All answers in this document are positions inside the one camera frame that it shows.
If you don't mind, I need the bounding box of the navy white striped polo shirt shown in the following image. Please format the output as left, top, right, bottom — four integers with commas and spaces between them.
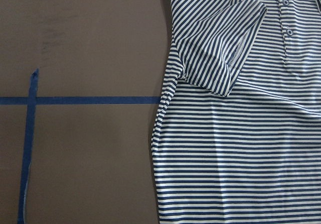
151, 0, 320, 223

